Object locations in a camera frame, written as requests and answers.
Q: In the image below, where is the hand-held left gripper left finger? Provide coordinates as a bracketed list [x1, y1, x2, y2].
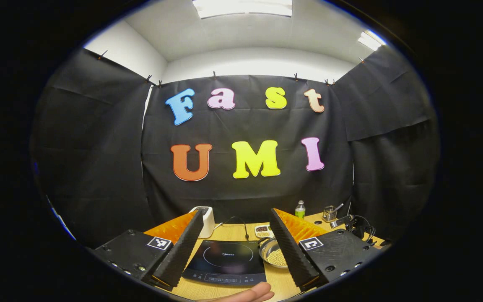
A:
[93, 209, 204, 291]

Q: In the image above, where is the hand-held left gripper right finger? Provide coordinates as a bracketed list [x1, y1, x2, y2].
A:
[270, 208, 382, 292]

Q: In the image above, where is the stainless steel pot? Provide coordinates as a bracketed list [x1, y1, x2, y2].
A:
[259, 237, 288, 269]

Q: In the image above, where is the black induction cooktop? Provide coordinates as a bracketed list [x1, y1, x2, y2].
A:
[182, 239, 267, 286]

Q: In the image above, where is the pile of soybeans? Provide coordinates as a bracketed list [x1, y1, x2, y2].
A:
[268, 248, 288, 267]

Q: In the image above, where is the white divided bean dish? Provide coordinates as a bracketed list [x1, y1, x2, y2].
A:
[254, 224, 275, 239]

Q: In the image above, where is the white toaster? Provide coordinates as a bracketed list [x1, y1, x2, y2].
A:
[189, 206, 216, 239]

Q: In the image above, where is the black backdrop cloth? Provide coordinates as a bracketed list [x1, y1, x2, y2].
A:
[30, 44, 441, 248]

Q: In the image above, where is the small ceiling light panel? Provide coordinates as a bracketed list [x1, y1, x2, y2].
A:
[358, 30, 387, 52]

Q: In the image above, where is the large ceiling light panel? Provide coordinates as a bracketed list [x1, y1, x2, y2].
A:
[192, 0, 293, 19]

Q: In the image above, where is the black power cable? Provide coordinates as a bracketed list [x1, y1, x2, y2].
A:
[224, 216, 250, 242]

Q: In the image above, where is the black cable bundle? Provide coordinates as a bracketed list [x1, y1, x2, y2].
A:
[344, 215, 376, 245]

